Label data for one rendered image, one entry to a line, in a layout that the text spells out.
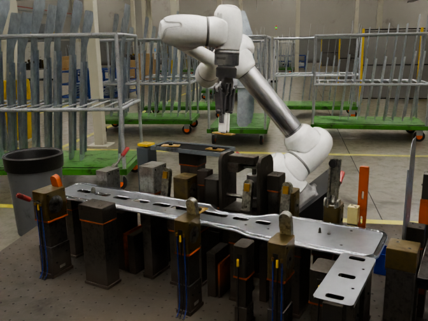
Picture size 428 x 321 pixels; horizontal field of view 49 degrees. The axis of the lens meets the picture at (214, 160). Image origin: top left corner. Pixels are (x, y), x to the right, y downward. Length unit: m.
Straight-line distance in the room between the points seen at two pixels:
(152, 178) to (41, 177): 2.32
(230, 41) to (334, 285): 0.88
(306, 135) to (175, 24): 0.94
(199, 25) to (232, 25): 0.11
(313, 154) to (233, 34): 0.87
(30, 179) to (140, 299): 2.57
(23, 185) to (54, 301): 2.47
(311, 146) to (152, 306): 1.07
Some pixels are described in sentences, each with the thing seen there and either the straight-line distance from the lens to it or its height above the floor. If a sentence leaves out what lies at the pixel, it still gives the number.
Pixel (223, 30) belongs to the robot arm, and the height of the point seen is 1.66.
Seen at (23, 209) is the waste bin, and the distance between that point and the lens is 4.38.
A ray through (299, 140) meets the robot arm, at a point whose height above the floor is 1.16.
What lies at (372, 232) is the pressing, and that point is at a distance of 1.65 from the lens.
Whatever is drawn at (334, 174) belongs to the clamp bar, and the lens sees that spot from 1.71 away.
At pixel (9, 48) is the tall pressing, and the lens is 6.21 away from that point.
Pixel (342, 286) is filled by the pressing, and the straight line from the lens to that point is 1.29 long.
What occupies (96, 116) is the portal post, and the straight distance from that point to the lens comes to 8.14.
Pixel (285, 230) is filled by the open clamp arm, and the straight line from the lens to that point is 1.46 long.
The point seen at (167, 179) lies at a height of 1.06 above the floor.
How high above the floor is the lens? 1.60
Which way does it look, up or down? 14 degrees down
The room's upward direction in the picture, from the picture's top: 1 degrees counter-clockwise
